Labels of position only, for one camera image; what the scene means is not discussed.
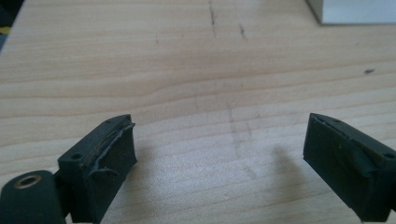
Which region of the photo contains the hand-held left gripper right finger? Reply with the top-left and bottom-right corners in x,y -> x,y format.
303,112 -> 396,223

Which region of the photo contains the grey hardcover book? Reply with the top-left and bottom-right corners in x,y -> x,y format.
305,0 -> 396,26

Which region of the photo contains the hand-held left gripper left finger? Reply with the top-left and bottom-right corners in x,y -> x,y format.
57,114 -> 138,224

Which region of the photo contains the black yellow striped stand base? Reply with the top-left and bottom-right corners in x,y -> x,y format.
0,0 -> 20,35

